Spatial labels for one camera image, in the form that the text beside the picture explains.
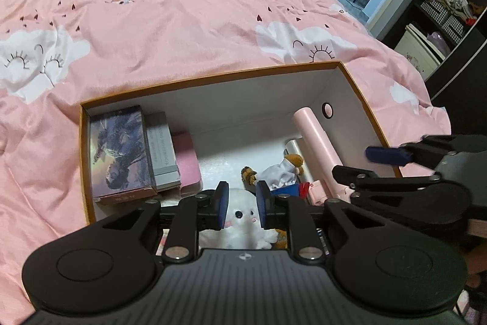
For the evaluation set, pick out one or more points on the orange cardboard box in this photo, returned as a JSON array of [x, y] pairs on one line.
[[247, 108]]

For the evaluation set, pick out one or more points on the illustrated card box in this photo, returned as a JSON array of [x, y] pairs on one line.
[[118, 153]]

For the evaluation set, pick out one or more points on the pink stick device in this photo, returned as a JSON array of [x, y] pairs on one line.
[[317, 146]]

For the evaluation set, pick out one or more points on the pile of folded clothes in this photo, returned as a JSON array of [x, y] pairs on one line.
[[449, 3]]

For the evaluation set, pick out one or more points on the dark shelf unit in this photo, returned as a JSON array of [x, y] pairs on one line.
[[475, 62]]

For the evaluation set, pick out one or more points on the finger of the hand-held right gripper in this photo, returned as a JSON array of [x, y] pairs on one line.
[[365, 180], [384, 154]]

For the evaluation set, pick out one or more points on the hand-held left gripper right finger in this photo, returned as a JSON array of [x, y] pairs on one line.
[[264, 205]]

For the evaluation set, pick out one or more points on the pink card holder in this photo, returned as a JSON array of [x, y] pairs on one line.
[[186, 157]]

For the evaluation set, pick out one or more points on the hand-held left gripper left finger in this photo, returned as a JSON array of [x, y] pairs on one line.
[[222, 205]]

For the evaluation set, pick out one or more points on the white storage box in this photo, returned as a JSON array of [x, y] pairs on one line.
[[420, 52]]

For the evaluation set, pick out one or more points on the dark grey box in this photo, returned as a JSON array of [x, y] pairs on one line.
[[161, 150]]

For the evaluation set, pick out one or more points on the pink cloud-print duvet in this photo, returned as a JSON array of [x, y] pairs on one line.
[[171, 24]]

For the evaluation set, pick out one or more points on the white black-eared plush toy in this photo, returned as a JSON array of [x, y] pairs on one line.
[[241, 229]]

